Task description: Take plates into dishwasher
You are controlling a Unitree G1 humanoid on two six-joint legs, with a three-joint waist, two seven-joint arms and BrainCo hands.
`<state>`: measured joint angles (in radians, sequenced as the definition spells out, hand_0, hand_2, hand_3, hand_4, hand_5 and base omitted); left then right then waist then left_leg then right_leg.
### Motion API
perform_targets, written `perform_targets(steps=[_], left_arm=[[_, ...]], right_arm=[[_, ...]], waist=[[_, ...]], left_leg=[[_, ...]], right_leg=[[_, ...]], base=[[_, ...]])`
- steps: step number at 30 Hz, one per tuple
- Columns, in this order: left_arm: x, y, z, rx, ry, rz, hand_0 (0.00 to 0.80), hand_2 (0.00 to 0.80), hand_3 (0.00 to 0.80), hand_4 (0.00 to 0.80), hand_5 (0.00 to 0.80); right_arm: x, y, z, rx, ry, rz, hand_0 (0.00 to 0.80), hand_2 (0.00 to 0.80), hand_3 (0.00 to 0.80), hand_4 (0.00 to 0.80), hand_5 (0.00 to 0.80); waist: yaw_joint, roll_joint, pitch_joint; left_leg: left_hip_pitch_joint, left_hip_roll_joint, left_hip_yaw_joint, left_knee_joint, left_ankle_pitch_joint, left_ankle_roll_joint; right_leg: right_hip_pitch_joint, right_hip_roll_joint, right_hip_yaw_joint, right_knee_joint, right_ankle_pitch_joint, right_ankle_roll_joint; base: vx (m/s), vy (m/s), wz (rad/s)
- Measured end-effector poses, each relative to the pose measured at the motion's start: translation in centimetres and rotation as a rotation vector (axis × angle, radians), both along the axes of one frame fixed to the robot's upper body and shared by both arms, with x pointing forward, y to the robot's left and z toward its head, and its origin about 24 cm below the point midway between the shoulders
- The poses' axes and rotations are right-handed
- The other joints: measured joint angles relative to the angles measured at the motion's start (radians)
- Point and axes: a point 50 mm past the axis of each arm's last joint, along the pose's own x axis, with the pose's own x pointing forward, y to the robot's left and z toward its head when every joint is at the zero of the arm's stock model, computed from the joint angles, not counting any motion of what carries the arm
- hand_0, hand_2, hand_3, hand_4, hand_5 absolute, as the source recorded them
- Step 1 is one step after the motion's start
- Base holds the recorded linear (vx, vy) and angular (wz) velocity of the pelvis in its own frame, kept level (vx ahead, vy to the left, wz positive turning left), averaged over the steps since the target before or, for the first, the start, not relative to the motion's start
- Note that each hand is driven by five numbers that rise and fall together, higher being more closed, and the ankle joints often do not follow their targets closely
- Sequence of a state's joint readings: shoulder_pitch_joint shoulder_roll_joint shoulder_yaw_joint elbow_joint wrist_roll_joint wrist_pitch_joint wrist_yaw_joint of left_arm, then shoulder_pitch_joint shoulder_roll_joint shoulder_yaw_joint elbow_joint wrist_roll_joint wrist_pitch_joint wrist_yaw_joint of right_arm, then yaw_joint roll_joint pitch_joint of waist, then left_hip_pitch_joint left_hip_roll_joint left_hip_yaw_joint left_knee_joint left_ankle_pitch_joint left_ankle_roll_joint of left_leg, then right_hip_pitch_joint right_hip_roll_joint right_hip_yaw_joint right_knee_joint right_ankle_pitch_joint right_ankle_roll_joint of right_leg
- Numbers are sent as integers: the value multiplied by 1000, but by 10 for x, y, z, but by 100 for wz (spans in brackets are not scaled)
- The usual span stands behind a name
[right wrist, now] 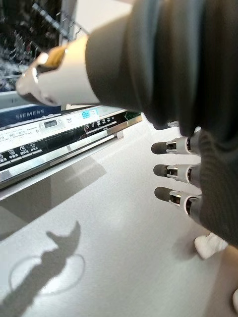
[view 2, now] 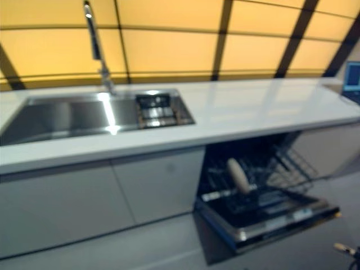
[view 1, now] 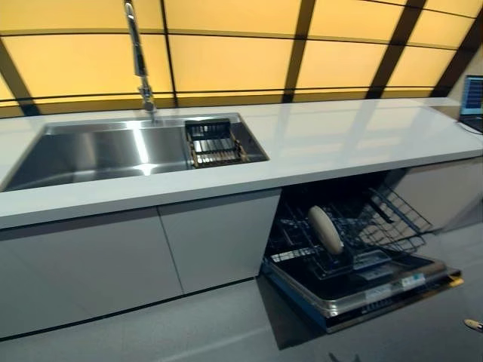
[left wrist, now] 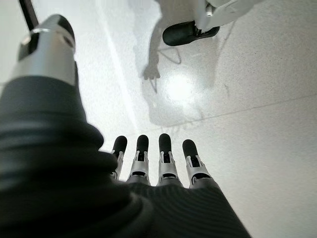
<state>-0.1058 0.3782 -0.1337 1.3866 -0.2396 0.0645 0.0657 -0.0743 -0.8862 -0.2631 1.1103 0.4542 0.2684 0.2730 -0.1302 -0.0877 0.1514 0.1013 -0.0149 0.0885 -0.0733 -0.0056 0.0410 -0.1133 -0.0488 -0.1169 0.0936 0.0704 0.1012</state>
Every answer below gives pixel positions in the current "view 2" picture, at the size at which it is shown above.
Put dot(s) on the robot right hand black palm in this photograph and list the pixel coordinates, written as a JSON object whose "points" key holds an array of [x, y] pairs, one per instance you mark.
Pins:
{"points": [[347, 249]]}

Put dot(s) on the beige round plate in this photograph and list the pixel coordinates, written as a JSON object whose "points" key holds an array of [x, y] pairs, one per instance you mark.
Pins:
{"points": [[238, 175]]}

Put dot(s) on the built-in dishwasher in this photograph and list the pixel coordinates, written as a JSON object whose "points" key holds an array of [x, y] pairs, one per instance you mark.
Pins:
{"points": [[267, 213]]}

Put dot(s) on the white glossy cabinet door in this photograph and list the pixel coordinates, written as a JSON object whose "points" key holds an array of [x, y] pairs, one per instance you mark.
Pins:
{"points": [[160, 185], [326, 152], [62, 208]]}

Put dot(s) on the blue lit computer monitor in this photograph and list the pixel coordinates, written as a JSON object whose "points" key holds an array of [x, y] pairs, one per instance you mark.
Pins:
{"points": [[353, 78]]}

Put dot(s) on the black sink drying rack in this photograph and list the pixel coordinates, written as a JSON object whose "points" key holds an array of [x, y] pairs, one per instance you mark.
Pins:
{"points": [[157, 111]]}

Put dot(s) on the stainless steel sink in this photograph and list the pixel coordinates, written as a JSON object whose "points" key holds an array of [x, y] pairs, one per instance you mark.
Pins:
{"points": [[84, 115]]}

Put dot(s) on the chrome kitchen faucet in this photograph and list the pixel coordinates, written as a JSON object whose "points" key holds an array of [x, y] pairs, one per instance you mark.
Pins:
{"points": [[97, 47]]}

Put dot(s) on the yellow panel window dark frame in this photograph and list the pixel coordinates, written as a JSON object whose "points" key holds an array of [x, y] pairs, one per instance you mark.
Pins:
{"points": [[168, 39]]}

